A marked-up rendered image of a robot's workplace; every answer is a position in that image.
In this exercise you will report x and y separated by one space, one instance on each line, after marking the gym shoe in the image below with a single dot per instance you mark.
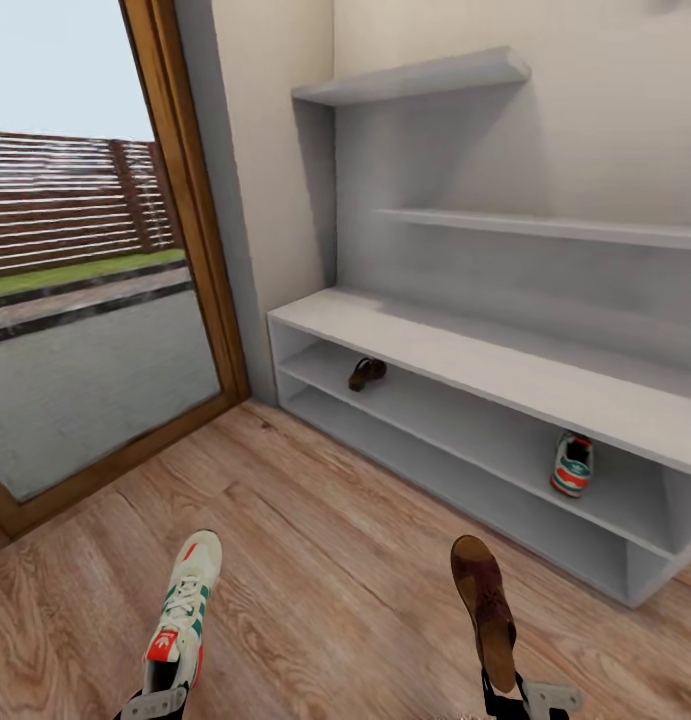
574 463
174 655

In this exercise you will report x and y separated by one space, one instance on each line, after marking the sandal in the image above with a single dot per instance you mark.
478 579
370 369

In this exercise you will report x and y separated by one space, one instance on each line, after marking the door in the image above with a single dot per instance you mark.
117 329

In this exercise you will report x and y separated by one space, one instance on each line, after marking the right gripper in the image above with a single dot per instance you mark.
512 709

